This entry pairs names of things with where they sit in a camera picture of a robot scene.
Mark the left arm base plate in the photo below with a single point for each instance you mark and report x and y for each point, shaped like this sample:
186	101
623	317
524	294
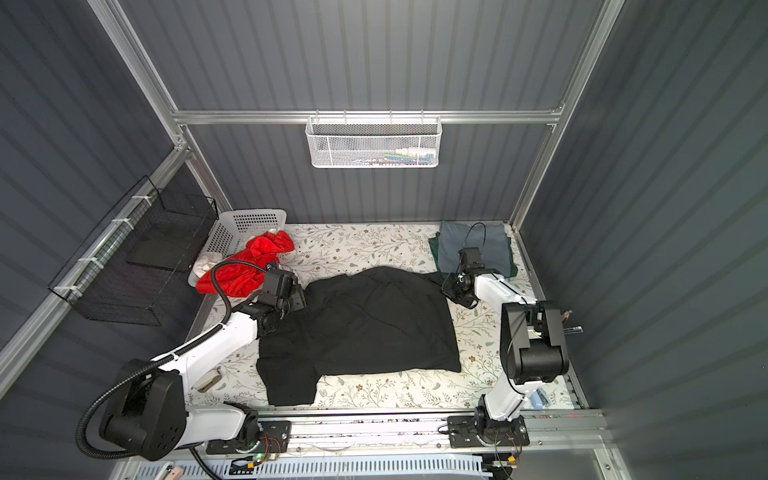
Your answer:
270	437

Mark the aluminium front rail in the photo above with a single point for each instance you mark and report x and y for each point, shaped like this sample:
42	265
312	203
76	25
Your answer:
408	432

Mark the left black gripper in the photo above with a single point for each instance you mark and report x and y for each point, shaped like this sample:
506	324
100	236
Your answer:
299	299

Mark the white pen cup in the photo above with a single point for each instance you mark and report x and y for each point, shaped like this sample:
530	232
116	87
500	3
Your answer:
568	328

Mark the floral table mat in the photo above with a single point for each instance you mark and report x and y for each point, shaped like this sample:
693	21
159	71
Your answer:
327	250

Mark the white plastic laundry basket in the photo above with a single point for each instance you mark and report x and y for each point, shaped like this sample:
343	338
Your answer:
232	230

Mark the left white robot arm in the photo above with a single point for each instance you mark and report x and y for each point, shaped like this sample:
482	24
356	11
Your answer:
146	414

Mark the black t-shirt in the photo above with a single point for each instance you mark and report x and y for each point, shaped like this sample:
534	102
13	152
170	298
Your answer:
379	321

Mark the white slotted cable duct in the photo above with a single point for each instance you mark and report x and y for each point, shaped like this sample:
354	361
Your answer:
343	467

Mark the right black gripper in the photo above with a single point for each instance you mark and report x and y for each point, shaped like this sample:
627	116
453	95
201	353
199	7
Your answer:
448	290

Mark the black wire wall basket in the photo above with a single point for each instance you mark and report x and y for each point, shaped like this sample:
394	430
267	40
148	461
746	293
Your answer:
135	271

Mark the white wire wall basket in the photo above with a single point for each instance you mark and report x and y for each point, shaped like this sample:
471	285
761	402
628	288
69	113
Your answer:
370	145

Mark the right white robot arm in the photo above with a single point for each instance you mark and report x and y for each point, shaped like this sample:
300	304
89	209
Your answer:
532	345

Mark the white cloth in basket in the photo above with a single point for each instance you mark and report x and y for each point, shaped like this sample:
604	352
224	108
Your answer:
205	262

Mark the folded grey-blue t-shirt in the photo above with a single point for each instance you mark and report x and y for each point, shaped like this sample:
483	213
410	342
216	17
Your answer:
454	236

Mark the beige small block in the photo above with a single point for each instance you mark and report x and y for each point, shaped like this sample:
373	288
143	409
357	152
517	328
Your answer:
208	380

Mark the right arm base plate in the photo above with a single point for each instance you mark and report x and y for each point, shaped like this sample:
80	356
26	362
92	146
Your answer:
466	431

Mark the red t-shirt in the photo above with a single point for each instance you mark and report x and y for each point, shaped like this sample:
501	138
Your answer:
239	281

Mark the light blue small object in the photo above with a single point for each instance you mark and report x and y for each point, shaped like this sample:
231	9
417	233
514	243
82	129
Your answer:
539	399

